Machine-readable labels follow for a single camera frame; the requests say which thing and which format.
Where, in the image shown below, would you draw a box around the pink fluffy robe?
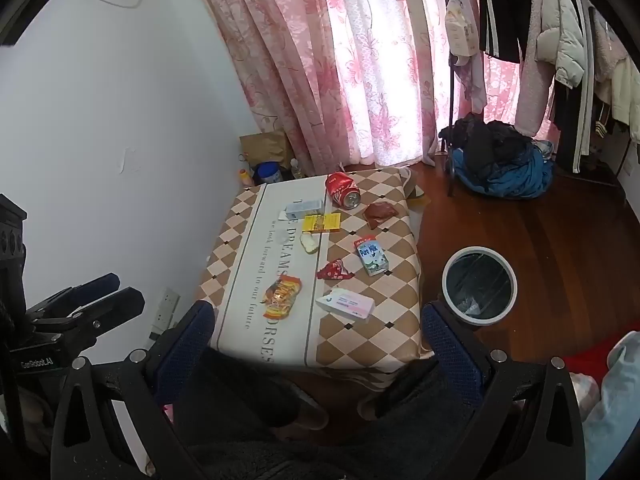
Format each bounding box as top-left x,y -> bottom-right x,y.
515,0 -> 557,138

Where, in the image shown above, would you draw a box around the lavender hanging cloth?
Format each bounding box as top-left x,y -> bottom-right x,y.
452,55 -> 488,113

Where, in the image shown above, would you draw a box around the brown wrapper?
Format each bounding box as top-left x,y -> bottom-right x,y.
363,201 -> 400,230

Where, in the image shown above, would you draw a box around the black trousers white stripe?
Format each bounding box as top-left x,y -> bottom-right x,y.
552,80 -> 610,173

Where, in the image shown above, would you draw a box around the brown paper bag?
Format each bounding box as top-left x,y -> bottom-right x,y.
239,131 -> 296,177

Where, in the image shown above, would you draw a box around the pile of dark clothes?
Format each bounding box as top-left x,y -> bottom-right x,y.
439,112 -> 536,181

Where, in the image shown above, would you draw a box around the silver cardboard box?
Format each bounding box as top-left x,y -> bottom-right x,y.
286,199 -> 325,221

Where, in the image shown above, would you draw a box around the white medicine box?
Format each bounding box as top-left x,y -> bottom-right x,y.
315,287 -> 376,324

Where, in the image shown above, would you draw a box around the blue jacket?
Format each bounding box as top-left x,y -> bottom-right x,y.
450,145 -> 556,201

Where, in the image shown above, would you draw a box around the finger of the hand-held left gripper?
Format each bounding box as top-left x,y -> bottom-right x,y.
35,286 -> 146,348
27,272 -> 121,318

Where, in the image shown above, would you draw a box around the light blue cloth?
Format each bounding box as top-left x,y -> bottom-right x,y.
582,331 -> 640,480

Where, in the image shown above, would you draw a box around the white hanging bag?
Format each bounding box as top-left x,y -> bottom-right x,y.
444,0 -> 483,66

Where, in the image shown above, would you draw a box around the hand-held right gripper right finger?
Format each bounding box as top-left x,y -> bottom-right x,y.
421,301 -> 586,480

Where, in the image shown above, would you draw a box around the checkered tablecloth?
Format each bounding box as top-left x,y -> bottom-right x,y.
197,166 -> 426,391

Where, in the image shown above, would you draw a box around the black garment white stripes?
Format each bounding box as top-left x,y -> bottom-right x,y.
477,0 -> 531,64

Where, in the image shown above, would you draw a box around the white round trash bin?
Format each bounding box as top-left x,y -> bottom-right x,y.
441,246 -> 517,330

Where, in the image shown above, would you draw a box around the grey slipper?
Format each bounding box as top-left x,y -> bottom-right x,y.
357,389 -> 403,422
272,385 -> 329,433

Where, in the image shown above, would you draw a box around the orange snack packet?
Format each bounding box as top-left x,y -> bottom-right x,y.
263,275 -> 302,318

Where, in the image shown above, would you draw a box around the black coat rack pole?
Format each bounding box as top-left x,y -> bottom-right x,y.
435,0 -> 460,197

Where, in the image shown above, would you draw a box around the red cloth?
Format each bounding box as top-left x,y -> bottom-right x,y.
565,330 -> 640,377

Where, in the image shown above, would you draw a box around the cream fluffy coat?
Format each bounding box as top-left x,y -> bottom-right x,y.
592,10 -> 640,141

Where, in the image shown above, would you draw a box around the yellow packet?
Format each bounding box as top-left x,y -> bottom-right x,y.
302,213 -> 342,234

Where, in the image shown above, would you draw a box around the white wall socket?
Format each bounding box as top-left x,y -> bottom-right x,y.
150,287 -> 181,336

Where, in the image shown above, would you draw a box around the red patterned wrapper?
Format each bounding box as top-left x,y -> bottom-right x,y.
316,258 -> 357,281

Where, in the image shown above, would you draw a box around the pink floral curtain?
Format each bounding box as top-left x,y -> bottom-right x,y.
190,0 -> 551,173

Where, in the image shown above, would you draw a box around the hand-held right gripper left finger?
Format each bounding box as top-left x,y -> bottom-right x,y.
50,300 -> 218,480

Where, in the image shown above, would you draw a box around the blue white milk carton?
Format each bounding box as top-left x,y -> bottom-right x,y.
353,236 -> 386,277

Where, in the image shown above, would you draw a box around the pale puffer jacket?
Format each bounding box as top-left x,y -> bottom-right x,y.
537,0 -> 590,88

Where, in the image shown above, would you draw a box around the red soda can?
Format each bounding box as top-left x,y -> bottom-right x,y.
325,172 -> 362,210

